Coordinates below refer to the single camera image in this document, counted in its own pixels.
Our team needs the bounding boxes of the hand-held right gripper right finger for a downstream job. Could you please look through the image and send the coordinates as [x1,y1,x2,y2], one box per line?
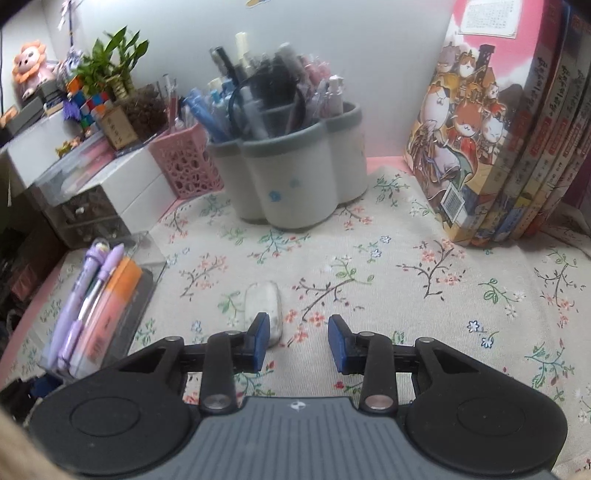
[328,314,482,415]

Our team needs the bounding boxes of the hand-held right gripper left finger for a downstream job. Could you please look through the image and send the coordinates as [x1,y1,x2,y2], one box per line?
[115,312,271,415]

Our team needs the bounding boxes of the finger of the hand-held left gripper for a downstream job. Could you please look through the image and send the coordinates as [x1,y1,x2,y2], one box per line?
[28,375,65,400]

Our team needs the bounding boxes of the white eraser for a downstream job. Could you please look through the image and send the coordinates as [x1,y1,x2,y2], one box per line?
[243,282,281,346]

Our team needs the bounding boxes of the purple pen with figure cap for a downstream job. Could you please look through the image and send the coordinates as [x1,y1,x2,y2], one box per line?
[46,237,112,365]

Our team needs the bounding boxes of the orange highlighter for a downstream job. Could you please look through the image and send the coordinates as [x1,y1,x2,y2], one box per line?
[76,257,145,377]

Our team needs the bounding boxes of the purple mechanical pencil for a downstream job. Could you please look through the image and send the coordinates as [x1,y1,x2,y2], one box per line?
[58,244,126,370]

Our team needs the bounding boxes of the clear plastic organizer tray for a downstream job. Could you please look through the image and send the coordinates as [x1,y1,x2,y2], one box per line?
[36,230,168,381]

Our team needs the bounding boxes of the floral tablecloth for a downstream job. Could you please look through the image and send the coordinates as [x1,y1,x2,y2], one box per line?
[0,164,591,476]

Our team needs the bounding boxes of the dark clutter pile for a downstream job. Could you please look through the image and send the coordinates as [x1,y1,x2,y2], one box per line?
[0,203,70,333]

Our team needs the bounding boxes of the grey flower-shaped pen holder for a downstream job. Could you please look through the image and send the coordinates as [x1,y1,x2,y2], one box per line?
[204,102,370,230]

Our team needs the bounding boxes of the pink perforated pen holder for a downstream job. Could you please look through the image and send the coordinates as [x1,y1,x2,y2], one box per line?
[148,121,225,200]

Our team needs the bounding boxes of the white drawer organizer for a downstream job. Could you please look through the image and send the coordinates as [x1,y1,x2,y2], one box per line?
[34,148,179,251]

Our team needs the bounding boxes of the clear plastic storage box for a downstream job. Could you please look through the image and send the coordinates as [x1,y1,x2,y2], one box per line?
[33,134,116,206]

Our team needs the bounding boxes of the white box with plastic bag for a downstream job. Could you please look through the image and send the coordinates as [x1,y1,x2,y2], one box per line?
[0,131,70,197]

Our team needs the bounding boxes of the small yellow figurine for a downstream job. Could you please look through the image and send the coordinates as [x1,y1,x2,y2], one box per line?
[54,134,86,158]

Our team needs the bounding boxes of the cluster of pencils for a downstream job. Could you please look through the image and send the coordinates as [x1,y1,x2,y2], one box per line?
[157,74,197,134]

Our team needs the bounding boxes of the cartoon cat cover book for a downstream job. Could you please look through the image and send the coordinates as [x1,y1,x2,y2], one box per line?
[404,0,548,245]

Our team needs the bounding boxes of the bunch of assorted pens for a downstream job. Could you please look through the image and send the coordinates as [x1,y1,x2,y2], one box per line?
[182,31,347,144]

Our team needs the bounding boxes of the black magnifying glass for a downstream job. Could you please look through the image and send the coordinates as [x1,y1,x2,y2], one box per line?
[229,55,309,139]

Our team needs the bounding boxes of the black box with orange label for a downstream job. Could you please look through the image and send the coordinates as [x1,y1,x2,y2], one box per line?
[0,105,21,141]

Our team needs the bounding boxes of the small grey box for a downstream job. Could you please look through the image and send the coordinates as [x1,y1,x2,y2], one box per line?
[14,96,48,132]

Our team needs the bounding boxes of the large colourful puzzle cube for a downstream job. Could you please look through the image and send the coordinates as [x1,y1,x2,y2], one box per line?
[74,90,115,130]

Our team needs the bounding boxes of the dark stacked boxes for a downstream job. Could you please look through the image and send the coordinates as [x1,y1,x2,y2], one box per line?
[36,78,68,116]

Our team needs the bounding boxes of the lucky bamboo in glass vase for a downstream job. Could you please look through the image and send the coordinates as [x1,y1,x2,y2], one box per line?
[74,26,171,152]

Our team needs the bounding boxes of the pink lion plush toy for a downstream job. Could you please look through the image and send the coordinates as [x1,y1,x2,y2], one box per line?
[11,40,60,100]

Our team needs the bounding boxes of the purple tassel charm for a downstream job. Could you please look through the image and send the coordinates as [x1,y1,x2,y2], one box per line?
[58,0,88,121]

